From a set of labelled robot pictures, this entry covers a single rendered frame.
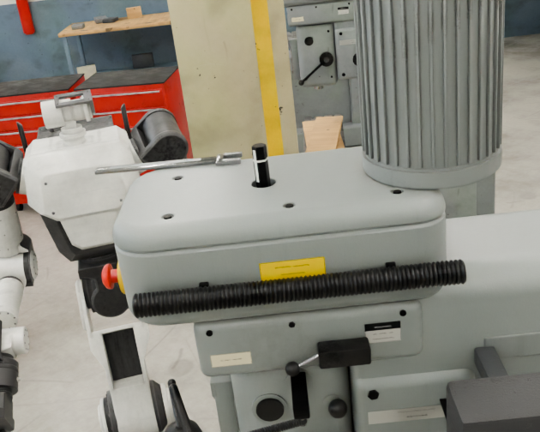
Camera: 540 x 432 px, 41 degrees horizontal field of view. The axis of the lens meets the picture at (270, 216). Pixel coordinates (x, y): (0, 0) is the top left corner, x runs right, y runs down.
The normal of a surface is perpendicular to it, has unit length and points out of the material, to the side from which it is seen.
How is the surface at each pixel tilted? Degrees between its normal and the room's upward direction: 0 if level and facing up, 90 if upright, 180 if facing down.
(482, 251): 0
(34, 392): 0
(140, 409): 66
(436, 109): 90
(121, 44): 90
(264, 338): 90
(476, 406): 0
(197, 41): 90
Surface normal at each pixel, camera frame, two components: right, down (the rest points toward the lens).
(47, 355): -0.11, -0.90
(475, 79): 0.44, 0.33
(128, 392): 0.22, 0.22
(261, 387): -0.08, 0.43
